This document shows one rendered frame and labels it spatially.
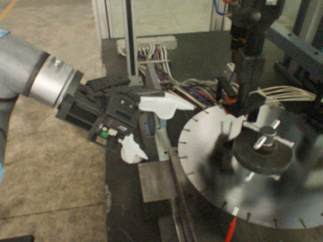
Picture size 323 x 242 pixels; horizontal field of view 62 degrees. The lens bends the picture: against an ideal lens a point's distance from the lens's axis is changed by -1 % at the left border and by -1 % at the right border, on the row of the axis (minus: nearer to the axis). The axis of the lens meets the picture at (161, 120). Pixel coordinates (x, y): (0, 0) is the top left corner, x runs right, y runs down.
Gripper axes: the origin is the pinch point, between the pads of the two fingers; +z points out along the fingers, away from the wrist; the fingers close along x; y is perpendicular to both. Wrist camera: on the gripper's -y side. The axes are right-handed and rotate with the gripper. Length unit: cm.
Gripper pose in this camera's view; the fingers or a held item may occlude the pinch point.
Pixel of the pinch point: (169, 132)
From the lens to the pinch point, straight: 51.2
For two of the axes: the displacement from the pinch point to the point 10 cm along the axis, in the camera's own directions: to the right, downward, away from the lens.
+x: 5.5, -6.4, -5.3
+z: 8.3, 4.3, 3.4
